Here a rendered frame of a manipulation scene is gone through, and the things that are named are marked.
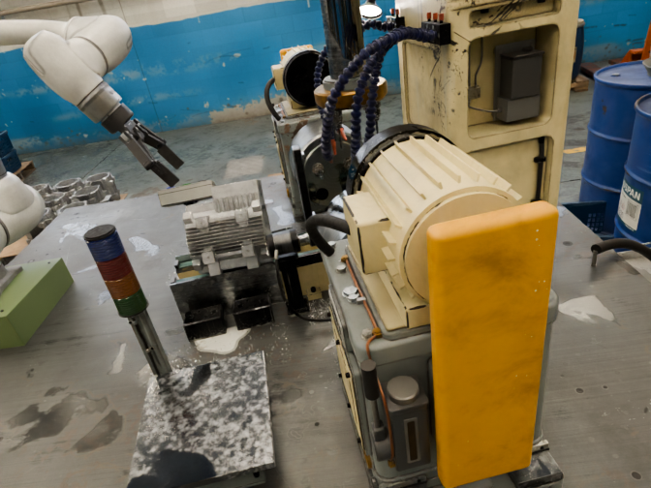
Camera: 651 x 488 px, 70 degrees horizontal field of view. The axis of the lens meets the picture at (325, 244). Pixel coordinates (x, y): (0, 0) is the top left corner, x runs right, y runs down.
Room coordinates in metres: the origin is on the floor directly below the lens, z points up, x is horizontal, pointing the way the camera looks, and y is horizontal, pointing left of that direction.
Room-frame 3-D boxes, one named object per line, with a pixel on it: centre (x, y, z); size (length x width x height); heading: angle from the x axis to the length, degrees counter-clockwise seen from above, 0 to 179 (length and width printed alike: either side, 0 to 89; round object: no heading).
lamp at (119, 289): (0.82, 0.42, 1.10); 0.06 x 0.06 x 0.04
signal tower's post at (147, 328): (0.82, 0.42, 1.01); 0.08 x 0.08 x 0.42; 5
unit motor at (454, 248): (0.54, -0.11, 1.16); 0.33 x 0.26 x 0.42; 5
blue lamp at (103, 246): (0.82, 0.42, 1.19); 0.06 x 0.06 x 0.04
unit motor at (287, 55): (1.80, 0.01, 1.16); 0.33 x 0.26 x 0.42; 5
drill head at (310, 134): (1.53, -0.05, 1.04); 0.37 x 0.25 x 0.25; 5
